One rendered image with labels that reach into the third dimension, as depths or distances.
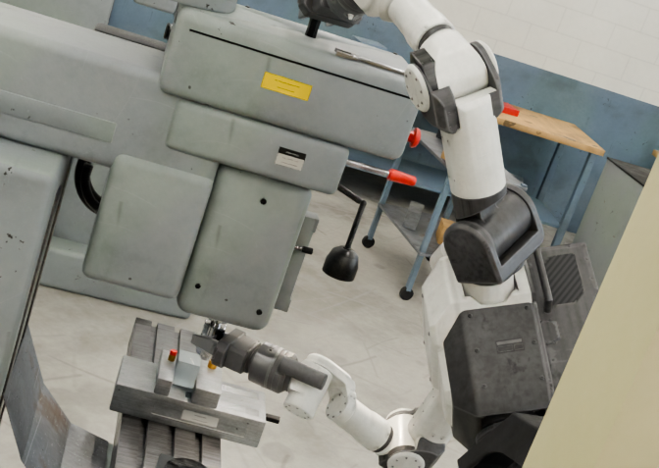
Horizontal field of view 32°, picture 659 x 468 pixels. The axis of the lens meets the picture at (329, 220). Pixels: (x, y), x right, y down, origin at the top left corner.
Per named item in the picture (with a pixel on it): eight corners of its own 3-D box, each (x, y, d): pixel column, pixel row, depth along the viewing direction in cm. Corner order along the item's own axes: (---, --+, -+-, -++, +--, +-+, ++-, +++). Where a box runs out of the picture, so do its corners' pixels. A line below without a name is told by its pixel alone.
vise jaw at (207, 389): (218, 379, 273) (223, 364, 272) (216, 409, 259) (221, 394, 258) (193, 372, 272) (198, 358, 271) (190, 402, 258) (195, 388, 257)
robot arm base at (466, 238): (548, 255, 196) (491, 236, 203) (548, 192, 189) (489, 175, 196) (501, 302, 187) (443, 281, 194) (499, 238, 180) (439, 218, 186)
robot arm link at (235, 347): (241, 317, 240) (292, 339, 237) (228, 357, 243) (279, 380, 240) (218, 335, 228) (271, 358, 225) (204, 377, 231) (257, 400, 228)
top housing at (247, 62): (381, 129, 238) (408, 54, 233) (401, 166, 213) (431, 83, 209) (160, 62, 229) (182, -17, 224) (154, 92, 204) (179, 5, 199)
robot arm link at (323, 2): (293, 26, 208) (322, 7, 197) (300, -25, 209) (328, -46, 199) (355, 42, 213) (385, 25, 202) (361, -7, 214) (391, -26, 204)
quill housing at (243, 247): (262, 296, 245) (308, 159, 236) (266, 338, 226) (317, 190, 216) (175, 274, 241) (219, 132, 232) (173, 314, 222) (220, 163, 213)
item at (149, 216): (179, 257, 242) (215, 144, 235) (177, 304, 220) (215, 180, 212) (91, 234, 239) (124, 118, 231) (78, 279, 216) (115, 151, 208)
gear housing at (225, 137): (323, 161, 238) (338, 116, 235) (335, 198, 215) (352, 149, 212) (167, 115, 232) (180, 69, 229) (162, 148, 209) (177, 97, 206)
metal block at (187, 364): (194, 377, 267) (201, 354, 266) (192, 389, 262) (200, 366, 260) (173, 371, 267) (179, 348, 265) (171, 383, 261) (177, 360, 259)
